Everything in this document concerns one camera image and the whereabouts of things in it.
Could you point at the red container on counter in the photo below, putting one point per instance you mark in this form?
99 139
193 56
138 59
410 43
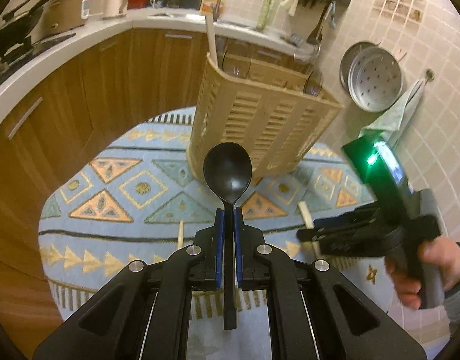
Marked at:
137 4

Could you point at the light wooden chopstick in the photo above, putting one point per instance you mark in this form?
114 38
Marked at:
211 37

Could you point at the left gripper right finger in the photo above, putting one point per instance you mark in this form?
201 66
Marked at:
253 255

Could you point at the white kitchen countertop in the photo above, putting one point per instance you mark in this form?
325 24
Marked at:
19 84

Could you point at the round metal steamer tray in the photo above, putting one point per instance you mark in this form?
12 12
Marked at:
371 76

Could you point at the brown rice cooker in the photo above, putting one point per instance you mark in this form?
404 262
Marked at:
60 16

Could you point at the blue patterned round tablecloth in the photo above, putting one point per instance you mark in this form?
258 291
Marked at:
126 204

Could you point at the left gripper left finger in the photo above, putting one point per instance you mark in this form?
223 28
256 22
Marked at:
207 250

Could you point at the black plastic spoon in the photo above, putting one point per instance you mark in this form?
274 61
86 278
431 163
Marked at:
227 171

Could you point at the white hanging towel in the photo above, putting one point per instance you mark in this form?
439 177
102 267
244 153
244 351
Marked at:
393 122

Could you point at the pale wooden spatula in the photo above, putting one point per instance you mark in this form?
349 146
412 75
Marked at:
308 221

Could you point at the black gas stove top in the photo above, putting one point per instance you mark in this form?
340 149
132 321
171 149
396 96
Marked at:
18 57

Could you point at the person's right hand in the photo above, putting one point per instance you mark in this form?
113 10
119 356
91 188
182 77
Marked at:
443 253

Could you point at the yellow dish soap bottle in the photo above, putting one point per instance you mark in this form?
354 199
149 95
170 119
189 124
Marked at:
209 5

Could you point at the beige plastic utensil basket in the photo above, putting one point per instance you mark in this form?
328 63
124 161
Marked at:
267 113

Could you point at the green bottle brush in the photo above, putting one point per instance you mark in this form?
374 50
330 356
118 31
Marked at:
263 15

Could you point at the black frying pan with lid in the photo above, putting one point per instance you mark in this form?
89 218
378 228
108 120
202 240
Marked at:
17 27

